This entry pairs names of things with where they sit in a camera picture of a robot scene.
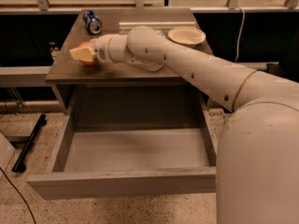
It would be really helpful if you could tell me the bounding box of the metal window railing frame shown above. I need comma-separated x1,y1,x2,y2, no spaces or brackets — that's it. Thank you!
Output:
0,0,299,15

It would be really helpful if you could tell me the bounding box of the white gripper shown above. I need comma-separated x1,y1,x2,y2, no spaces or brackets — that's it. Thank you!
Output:
69,35,113,63

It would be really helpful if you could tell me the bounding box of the black office chair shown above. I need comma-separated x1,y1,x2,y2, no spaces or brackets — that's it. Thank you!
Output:
266,35,299,82

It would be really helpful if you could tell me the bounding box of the white paper bowl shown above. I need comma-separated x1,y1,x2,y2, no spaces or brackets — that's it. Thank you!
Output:
168,26,206,48

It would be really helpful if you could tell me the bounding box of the black floor cable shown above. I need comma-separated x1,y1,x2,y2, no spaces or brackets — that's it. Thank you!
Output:
0,166,37,224

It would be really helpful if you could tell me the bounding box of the blue soda can lying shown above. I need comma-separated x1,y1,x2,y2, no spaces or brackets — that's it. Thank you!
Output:
83,10,103,35

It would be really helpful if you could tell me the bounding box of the black bar on floor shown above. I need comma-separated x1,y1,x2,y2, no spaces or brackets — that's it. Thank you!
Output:
12,114,47,173

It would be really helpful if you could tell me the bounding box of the red apple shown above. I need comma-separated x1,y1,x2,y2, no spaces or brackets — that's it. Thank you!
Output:
78,39,98,65

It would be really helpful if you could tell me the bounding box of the grey cabinet counter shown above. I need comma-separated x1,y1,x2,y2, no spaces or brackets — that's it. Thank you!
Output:
45,7,225,116

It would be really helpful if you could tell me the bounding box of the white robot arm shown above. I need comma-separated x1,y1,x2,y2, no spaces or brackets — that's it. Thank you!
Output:
70,26,299,224

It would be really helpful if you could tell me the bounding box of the grey open drawer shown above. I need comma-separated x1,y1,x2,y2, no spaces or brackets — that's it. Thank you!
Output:
26,83,219,201

